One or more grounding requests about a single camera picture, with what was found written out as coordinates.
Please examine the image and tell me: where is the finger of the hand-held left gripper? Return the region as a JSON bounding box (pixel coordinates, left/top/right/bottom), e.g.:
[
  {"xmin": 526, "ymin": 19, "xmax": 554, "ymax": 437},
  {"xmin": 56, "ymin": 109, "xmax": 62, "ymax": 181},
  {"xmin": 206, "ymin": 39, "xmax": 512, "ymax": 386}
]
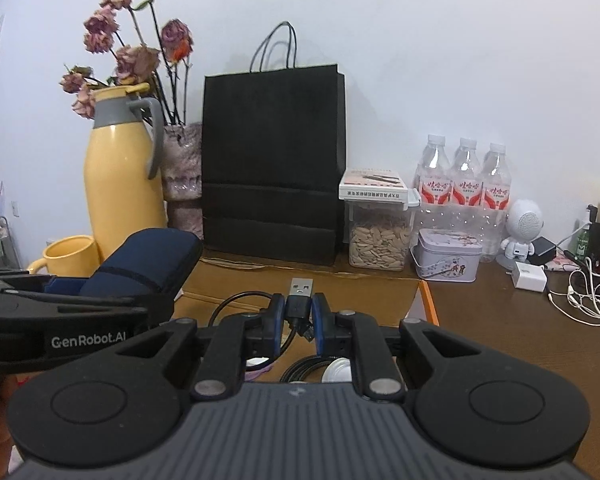
[
  {"xmin": 45, "ymin": 292, "xmax": 176, "ymax": 311},
  {"xmin": 0, "ymin": 269, "xmax": 89, "ymax": 306}
]

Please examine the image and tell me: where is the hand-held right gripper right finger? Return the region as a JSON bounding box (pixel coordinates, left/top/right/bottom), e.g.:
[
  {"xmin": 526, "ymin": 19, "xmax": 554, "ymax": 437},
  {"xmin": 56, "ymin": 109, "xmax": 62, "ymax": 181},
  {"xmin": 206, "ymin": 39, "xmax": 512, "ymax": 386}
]
[{"xmin": 310, "ymin": 292, "xmax": 481, "ymax": 402}]

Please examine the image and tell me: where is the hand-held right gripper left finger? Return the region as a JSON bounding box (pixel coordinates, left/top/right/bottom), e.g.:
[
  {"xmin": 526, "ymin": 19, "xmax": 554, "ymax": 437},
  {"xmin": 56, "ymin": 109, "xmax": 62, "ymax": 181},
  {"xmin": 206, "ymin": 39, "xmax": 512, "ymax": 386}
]
[{"xmin": 115, "ymin": 292, "xmax": 287, "ymax": 402}]

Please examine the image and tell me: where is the black usb cable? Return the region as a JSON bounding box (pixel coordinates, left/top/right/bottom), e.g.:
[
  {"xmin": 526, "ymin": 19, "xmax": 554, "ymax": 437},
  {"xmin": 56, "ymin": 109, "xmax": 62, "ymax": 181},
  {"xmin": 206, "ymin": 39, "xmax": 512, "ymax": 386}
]
[{"xmin": 209, "ymin": 277, "xmax": 317, "ymax": 361}]

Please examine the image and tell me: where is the navy zip pouch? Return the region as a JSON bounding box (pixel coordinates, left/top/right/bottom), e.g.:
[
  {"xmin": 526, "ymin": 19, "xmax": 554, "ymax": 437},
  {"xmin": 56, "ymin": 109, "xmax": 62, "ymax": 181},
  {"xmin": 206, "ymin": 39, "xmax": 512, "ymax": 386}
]
[{"xmin": 80, "ymin": 228, "xmax": 204, "ymax": 312}]

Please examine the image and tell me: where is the orange cardboard box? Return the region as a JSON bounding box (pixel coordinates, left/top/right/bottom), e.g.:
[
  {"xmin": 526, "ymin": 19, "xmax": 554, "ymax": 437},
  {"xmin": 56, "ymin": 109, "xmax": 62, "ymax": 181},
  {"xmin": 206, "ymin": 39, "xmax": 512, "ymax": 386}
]
[{"xmin": 172, "ymin": 257, "xmax": 439, "ymax": 386}]

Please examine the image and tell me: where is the yellow mug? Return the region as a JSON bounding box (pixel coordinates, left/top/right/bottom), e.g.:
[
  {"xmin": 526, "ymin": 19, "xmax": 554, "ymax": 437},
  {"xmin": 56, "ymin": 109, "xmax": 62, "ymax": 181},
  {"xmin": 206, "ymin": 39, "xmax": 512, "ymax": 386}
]
[{"xmin": 27, "ymin": 235, "xmax": 101, "ymax": 279}]

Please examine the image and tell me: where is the white round device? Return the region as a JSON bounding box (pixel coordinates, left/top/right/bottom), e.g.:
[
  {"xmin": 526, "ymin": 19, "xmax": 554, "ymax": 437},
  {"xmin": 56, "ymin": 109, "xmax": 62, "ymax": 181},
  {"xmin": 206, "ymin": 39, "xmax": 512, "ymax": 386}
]
[{"xmin": 322, "ymin": 357, "xmax": 354, "ymax": 384}]

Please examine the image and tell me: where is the clear seed container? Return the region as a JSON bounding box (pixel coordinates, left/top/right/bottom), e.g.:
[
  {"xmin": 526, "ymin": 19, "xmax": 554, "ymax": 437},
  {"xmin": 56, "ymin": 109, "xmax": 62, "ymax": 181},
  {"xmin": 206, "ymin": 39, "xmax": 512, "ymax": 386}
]
[{"xmin": 347, "ymin": 192, "xmax": 421, "ymax": 272}]

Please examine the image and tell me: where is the yellow thermos jug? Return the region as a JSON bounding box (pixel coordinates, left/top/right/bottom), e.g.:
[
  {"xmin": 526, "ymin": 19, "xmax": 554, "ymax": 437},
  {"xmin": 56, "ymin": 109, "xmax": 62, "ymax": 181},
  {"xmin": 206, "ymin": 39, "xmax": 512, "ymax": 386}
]
[{"xmin": 83, "ymin": 83, "xmax": 167, "ymax": 262}]

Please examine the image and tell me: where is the pink textured vase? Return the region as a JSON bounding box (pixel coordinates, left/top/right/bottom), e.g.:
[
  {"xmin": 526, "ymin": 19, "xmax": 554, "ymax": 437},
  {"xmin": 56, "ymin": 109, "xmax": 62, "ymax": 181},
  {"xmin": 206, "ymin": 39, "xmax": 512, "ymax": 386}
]
[{"xmin": 161, "ymin": 122, "xmax": 204, "ymax": 242}]

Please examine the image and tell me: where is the printed tin box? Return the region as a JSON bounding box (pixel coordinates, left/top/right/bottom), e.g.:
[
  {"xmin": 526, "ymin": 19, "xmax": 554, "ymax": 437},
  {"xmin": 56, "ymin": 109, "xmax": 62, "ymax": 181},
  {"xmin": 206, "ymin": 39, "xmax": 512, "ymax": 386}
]
[{"xmin": 412, "ymin": 228, "xmax": 484, "ymax": 284}]

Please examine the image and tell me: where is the white flat box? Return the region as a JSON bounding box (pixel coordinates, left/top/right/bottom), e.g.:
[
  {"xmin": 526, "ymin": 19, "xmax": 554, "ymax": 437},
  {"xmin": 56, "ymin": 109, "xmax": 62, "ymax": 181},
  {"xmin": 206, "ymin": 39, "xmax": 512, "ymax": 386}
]
[{"xmin": 338, "ymin": 169, "xmax": 410, "ymax": 202}]

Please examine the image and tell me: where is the black paper bag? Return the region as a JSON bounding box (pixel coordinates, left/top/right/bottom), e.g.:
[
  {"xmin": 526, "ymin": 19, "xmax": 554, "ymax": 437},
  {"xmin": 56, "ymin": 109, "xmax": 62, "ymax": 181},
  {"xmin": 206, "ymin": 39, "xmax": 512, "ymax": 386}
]
[{"xmin": 201, "ymin": 21, "xmax": 347, "ymax": 267}]

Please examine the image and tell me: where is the white charger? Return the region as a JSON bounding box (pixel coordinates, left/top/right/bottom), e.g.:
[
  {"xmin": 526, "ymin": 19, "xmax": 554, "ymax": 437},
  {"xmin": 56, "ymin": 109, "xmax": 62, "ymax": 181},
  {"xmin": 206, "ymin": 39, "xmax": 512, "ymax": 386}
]
[{"xmin": 511, "ymin": 260, "xmax": 549, "ymax": 292}]

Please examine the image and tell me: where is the white robot speaker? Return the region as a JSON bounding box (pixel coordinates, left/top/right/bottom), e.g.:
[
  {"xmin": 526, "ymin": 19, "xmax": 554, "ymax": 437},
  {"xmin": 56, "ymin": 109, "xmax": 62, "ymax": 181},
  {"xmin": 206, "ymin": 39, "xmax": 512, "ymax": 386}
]
[{"xmin": 500, "ymin": 199, "xmax": 546, "ymax": 271}]

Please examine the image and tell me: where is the dried pink rose bouquet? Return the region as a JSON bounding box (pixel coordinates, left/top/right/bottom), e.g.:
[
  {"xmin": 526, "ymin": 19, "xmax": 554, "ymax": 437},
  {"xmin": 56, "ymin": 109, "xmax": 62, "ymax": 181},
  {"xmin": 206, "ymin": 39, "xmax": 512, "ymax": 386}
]
[{"xmin": 58, "ymin": 0, "xmax": 197, "ymax": 127}]

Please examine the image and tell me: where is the black power adapter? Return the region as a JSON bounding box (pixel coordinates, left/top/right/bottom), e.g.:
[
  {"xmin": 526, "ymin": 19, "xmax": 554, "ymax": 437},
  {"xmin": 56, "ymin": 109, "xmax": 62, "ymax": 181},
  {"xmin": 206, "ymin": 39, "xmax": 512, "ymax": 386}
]
[{"xmin": 530, "ymin": 237, "xmax": 559, "ymax": 265}]

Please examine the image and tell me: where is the green bottle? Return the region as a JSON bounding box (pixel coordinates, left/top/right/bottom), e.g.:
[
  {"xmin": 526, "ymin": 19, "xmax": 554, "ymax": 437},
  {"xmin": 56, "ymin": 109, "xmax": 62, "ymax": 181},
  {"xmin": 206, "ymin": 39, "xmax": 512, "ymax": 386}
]
[{"xmin": 575, "ymin": 205, "xmax": 594, "ymax": 261}]

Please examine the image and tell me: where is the black braided cable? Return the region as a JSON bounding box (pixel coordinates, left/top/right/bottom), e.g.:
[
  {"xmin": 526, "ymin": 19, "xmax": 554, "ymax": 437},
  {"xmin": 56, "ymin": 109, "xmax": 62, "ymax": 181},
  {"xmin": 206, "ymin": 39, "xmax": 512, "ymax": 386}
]
[{"xmin": 280, "ymin": 355, "xmax": 332, "ymax": 384}]

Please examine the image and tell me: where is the white cable bundle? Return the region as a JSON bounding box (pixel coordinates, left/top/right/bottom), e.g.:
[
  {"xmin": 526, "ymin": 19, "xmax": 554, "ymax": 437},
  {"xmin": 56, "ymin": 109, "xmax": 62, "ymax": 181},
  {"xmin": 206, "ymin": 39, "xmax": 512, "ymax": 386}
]
[{"xmin": 547, "ymin": 255, "xmax": 600, "ymax": 327}]

